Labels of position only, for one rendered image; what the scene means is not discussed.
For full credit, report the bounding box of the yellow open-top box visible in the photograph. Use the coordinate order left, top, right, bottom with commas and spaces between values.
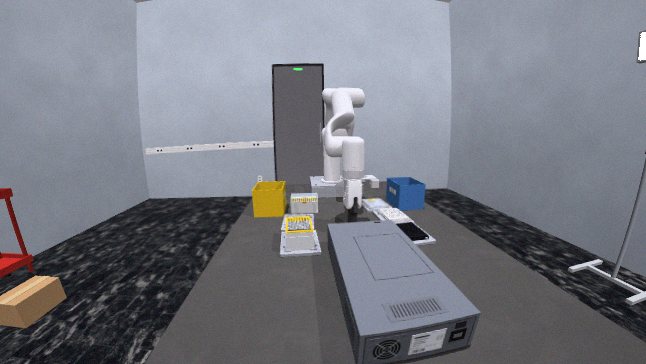
252, 181, 286, 217

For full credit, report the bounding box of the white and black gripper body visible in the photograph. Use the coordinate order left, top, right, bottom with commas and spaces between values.
342, 177, 362, 209

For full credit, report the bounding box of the blue open-top bin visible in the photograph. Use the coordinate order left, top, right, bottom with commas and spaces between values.
386, 177, 426, 211

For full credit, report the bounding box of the black multiwell plate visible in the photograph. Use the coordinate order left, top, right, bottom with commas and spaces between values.
396, 222, 429, 241

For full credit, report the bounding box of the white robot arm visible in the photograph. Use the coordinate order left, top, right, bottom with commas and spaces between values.
321, 88, 379, 188

